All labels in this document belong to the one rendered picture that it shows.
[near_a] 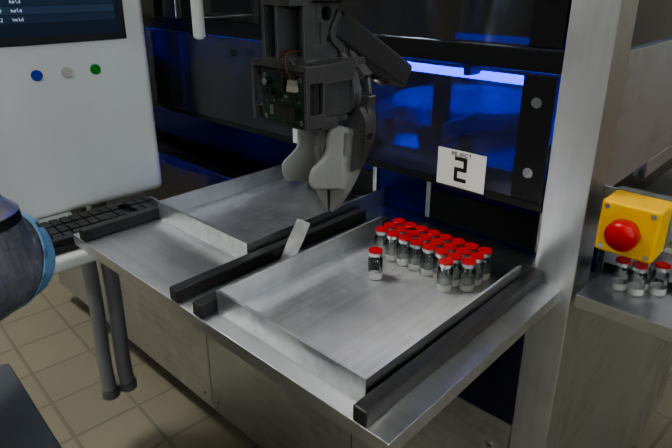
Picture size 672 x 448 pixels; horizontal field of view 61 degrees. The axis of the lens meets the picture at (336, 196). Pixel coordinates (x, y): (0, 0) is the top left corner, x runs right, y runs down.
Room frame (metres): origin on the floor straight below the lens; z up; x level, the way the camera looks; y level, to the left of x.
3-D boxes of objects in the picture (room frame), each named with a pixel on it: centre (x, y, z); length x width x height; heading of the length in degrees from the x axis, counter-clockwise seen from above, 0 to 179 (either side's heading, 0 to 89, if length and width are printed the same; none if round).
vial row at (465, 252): (0.79, -0.14, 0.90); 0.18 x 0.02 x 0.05; 47
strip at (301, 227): (0.78, 0.10, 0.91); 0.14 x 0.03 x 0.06; 138
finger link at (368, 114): (0.52, -0.01, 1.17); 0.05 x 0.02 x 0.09; 47
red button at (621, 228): (0.66, -0.36, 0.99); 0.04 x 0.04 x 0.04; 47
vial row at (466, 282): (0.77, -0.13, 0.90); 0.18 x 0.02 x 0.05; 46
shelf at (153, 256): (0.84, 0.04, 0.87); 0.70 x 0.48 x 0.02; 47
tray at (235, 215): (1.01, 0.12, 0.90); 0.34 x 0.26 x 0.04; 137
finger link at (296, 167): (0.53, 0.03, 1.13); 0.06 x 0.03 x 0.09; 137
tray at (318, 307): (0.69, -0.05, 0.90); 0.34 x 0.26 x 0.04; 136
